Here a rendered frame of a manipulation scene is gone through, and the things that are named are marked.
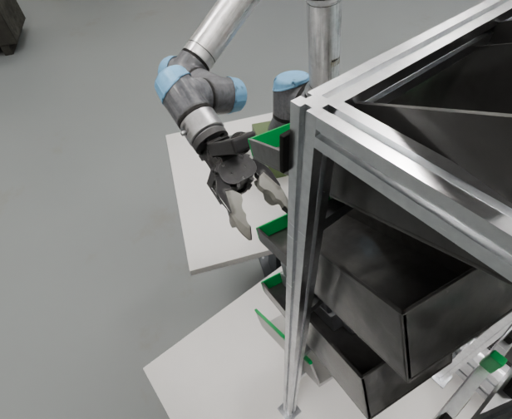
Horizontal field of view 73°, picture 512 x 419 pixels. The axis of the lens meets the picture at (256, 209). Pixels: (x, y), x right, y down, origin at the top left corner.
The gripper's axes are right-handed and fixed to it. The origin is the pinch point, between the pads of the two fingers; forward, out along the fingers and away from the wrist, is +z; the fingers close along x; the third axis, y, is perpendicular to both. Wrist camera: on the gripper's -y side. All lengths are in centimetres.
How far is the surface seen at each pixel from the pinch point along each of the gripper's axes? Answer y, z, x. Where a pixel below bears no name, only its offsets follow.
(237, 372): 37.8, 23.1, 12.2
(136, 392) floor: 137, 19, 42
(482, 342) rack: 1.3, 39.4, -23.1
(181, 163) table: 69, -47, -15
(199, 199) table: 60, -28, -10
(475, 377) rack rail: -17.1, 30.8, -2.8
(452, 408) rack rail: -16.9, 31.1, 2.1
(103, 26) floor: 311, -371, -105
